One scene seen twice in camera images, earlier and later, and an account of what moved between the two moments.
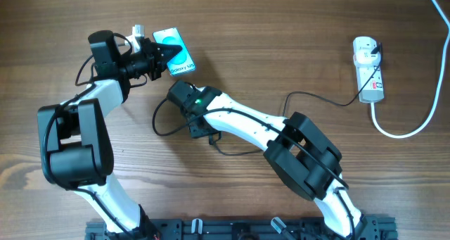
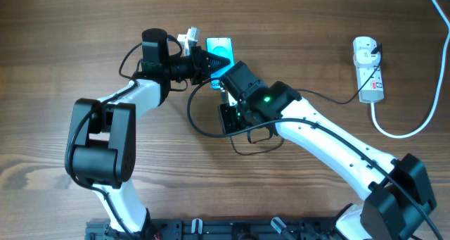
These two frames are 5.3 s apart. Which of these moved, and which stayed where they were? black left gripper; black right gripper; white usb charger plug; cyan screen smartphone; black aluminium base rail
Moved: black left gripper; cyan screen smartphone; black right gripper
Stayed: black aluminium base rail; white usb charger plug
